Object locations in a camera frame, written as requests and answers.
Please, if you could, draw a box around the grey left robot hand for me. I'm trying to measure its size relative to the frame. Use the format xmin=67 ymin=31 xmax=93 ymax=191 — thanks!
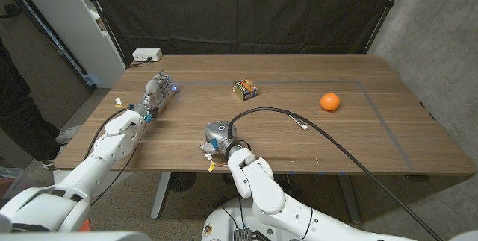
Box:
xmin=134 ymin=70 xmax=178 ymax=119

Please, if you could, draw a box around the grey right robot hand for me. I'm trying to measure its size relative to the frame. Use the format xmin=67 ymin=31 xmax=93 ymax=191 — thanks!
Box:
xmin=199 ymin=120 xmax=240 ymax=156

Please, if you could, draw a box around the white power strip box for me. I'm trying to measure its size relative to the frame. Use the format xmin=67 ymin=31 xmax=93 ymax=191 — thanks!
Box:
xmin=131 ymin=48 xmax=164 ymax=63

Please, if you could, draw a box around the small orange black box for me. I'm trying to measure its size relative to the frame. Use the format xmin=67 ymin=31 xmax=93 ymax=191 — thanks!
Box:
xmin=232 ymin=78 xmax=259 ymax=102

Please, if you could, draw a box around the black round fan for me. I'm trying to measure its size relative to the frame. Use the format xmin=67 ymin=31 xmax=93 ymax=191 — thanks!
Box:
xmin=170 ymin=172 xmax=198 ymax=193

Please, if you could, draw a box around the dark marker pen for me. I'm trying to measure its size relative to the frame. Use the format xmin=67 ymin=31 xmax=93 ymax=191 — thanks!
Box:
xmin=287 ymin=112 xmax=310 ymax=131

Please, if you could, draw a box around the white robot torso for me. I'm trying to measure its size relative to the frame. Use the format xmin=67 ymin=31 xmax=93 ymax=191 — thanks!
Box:
xmin=201 ymin=195 xmax=258 ymax=241

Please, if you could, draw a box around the black backdrop stand pole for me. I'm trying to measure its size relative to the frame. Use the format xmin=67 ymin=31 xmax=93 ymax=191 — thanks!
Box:
xmin=364 ymin=0 xmax=412 ymax=54
xmin=77 ymin=0 xmax=130 ymax=66

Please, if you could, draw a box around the white cabinet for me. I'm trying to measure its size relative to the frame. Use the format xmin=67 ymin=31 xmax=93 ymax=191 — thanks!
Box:
xmin=10 ymin=0 xmax=126 ymax=89

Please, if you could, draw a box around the orange fruit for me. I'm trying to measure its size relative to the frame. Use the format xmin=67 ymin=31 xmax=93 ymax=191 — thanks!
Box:
xmin=320 ymin=92 xmax=341 ymax=113

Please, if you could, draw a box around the black backdrop cloth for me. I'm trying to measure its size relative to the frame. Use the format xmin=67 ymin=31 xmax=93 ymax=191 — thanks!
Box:
xmin=84 ymin=0 xmax=406 ymax=66

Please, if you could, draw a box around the brown wooden door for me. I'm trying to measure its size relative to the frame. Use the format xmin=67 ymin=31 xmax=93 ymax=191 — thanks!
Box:
xmin=0 ymin=0 xmax=93 ymax=169

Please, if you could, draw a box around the person in dark clothes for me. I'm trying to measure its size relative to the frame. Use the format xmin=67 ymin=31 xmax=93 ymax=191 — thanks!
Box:
xmin=0 ymin=37 xmax=78 ymax=171

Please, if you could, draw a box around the clear plastic bin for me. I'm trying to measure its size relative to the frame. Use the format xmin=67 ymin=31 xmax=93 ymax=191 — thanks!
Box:
xmin=0 ymin=166 xmax=38 ymax=199

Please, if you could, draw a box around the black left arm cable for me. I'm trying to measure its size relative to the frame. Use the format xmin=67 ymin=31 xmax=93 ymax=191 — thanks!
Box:
xmin=84 ymin=107 xmax=130 ymax=160

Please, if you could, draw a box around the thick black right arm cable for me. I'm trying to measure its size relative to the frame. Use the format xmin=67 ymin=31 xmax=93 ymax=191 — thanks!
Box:
xmin=227 ymin=107 xmax=445 ymax=241

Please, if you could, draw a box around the black door handle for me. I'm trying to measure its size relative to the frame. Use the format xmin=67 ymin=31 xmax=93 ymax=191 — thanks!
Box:
xmin=0 ymin=4 xmax=22 ymax=20

